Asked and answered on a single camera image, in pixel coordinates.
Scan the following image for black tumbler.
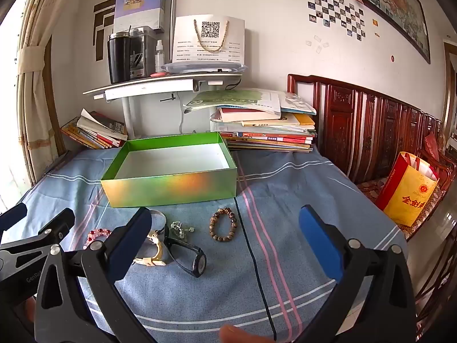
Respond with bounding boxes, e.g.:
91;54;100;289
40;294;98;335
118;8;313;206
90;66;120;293
107;32;132;84

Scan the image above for small silver jewelry cluster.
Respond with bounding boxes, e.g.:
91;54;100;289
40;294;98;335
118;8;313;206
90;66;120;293
170;221;196;239

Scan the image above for black cable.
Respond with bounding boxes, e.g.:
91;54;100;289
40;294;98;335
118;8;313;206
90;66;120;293
234;198;277;342

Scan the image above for blue plaid cloth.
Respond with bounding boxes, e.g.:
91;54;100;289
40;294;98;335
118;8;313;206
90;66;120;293
0;143;409;343

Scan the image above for small stack of books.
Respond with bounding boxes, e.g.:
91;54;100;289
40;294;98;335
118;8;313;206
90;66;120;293
60;108;128;150

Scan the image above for red and yellow boxes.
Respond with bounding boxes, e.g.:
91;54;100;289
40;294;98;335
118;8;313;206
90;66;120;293
375;151;440;226

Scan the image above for cream wristwatch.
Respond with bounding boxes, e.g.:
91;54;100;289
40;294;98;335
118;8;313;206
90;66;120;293
134;232;168;268

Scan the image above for wall photo collage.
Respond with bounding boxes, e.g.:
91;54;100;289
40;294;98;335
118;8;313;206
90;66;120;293
306;0;368;41

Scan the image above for person's right hand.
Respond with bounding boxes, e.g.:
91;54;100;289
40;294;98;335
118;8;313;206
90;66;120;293
218;324;275;343

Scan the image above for purple puzzle box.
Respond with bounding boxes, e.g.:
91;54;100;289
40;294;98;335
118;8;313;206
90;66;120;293
113;0;168;33

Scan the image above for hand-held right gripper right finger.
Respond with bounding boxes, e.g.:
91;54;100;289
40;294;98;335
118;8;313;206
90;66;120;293
296;205;416;343

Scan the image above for white desk shelf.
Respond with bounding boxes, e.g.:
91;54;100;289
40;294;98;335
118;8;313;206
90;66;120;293
83;73;243;140

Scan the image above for brown bead bracelet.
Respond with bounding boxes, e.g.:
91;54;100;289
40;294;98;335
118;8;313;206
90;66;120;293
209;207;237;242

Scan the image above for brown wall decal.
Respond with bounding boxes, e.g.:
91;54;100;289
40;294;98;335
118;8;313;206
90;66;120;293
93;0;117;61

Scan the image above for red cushion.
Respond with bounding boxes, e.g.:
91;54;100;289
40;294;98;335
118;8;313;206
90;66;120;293
423;132;441;161

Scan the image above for green cardboard box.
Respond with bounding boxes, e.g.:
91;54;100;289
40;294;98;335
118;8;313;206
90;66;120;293
101;132;238;208

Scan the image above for red wooden bench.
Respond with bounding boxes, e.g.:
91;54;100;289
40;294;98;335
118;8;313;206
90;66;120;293
287;74;457;244

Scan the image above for white paper bag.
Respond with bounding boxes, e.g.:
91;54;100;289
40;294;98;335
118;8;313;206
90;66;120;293
172;15;246;65

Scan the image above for framed flower painting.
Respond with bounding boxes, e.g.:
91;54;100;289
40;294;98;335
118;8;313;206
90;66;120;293
334;0;432;65

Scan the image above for pink bead bracelet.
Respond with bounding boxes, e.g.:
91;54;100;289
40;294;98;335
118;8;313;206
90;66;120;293
83;227;113;251

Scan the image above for clear plastic folder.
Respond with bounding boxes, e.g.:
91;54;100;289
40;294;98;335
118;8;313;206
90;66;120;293
161;61;248;75

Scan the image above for black wristwatch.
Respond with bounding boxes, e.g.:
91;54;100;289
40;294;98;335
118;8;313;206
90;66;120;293
164;234;208;278

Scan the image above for silver bangle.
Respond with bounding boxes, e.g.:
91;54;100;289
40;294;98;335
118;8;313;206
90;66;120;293
148;209;168;236

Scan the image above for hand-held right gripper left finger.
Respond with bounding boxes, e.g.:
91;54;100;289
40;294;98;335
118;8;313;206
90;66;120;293
34;206;158;343

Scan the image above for small spray bottle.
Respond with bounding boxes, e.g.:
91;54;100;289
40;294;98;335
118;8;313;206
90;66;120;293
155;40;165;74

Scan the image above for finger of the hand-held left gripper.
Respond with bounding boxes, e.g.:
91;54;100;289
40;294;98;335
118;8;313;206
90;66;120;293
0;203;28;238
0;207;75;258

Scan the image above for beige curtain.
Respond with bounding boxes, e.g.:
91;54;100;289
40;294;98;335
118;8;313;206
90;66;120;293
16;0;84;186

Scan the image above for large stack of books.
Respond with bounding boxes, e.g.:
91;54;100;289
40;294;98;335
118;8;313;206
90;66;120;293
184;89;318;153

